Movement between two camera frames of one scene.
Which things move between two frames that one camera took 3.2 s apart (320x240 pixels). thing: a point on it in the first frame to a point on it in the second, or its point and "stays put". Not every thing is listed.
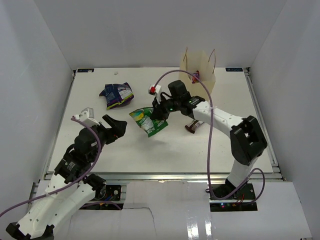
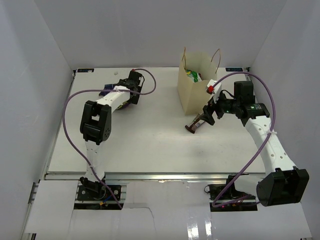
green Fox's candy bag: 142,117 to 194,75
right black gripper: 159,115 to 208,110
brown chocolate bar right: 191,126 stays put
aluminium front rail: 168,176 stays put
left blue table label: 85,70 stays put
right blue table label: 234,69 stays put
